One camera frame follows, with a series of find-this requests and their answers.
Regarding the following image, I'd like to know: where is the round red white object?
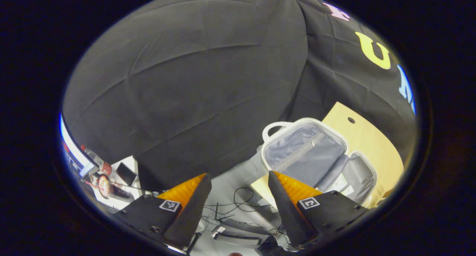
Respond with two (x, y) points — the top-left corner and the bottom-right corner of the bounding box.
(97, 174), (113, 199)

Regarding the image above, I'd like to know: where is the black backdrop cloth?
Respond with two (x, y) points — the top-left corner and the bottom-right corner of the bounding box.
(62, 0), (417, 191)

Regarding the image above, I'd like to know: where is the bright monitor screen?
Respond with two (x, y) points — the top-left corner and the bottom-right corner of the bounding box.
(59, 113), (98, 176)

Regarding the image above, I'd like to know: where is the black flat device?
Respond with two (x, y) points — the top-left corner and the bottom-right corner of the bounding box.
(116, 162), (137, 187)

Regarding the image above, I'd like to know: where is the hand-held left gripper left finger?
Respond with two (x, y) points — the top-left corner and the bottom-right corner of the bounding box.
(113, 173), (212, 250)

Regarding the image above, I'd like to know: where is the grey power strip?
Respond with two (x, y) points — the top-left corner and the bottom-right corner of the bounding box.
(212, 218), (270, 248)

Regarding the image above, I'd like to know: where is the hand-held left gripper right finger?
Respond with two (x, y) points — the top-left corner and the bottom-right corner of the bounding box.
(268, 171), (369, 249)

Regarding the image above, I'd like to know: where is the red label bottle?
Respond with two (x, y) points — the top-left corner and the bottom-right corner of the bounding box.
(83, 148), (112, 175)

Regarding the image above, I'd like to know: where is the white suitcase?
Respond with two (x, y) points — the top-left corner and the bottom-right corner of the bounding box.
(260, 117), (378, 209)

